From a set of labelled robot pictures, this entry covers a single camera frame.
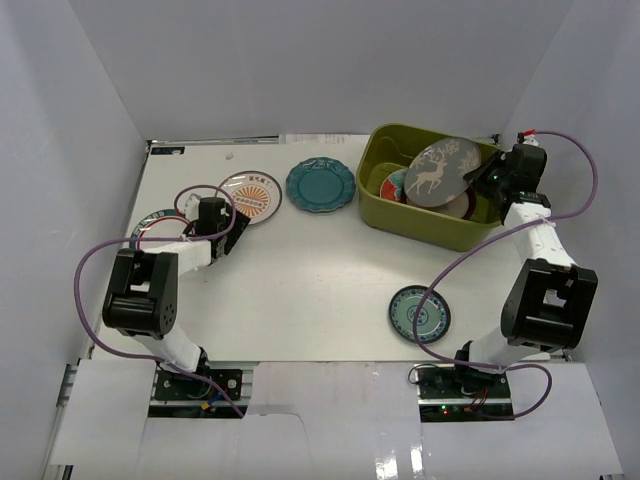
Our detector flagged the red rimmed beige plate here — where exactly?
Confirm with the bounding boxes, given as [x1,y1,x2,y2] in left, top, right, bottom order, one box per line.
[405,190,476,219]

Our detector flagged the grey deer plate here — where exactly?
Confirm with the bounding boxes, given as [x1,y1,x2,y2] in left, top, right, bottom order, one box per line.
[404,137,481,208]

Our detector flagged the orange sunburst plate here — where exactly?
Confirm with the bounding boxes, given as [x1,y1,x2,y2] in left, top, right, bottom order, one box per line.
[219,170,283,226]

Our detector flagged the red teal floral plate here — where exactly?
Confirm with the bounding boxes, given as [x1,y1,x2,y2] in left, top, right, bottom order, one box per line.
[379,168,408,203]

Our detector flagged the teal scalloped plate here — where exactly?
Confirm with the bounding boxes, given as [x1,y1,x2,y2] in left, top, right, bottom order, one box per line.
[285,157,356,214]

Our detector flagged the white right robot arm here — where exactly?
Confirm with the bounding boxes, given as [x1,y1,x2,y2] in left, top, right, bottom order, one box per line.
[451,141,598,399]

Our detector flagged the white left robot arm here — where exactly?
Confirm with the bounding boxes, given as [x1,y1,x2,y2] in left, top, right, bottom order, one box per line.
[102,197,251,399]

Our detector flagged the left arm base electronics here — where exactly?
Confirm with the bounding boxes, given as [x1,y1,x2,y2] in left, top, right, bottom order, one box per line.
[148,368,249,419]

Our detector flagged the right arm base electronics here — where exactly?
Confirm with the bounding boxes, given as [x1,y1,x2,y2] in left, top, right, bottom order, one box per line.
[407,363,514,423]

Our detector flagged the olive green plastic bin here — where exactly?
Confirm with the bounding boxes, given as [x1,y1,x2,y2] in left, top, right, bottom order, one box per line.
[356,123,500,252]

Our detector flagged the white green rimmed plate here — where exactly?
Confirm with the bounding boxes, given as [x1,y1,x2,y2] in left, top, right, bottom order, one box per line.
[129,209,189,249]

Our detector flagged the black label sticker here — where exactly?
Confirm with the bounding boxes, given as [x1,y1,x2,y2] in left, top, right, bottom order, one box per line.
[150,146,185,156]

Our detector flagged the white papers at back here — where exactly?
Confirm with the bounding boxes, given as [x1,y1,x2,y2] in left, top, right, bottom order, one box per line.
[278,133,370,145]

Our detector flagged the small blue patterned dish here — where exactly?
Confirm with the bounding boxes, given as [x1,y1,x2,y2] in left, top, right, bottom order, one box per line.
[388,285,452,344]

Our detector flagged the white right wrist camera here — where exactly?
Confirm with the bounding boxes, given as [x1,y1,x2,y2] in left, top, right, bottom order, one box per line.
[517,129,540,147]

